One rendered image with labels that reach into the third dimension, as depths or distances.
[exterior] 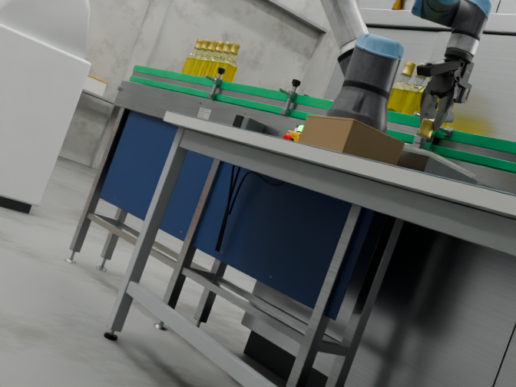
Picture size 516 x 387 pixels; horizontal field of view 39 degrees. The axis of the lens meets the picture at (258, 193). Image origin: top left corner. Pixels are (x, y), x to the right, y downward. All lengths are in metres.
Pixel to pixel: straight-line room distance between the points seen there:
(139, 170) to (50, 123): 1.44
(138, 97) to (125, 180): 0.39
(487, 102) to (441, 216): 0.96
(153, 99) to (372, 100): 1.64
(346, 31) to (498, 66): 0.63
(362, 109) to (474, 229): 0.48
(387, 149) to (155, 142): 1.58
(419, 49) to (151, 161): 1.21
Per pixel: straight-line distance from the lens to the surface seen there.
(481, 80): 2.41
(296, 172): 1.81
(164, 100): 3.15
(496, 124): 2.32
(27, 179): 4.55
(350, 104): 1.73
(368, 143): 1.71
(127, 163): 3.28
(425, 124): 1.93
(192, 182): 2.84
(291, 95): 2.51
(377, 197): 1.58
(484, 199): 1.34
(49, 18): 4.53
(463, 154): 2.14
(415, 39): 2.68
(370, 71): 1.76
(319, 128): 1.75
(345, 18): 1.94
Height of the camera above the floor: 0.60
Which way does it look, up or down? level
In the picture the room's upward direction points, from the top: 20 degrees clockwise
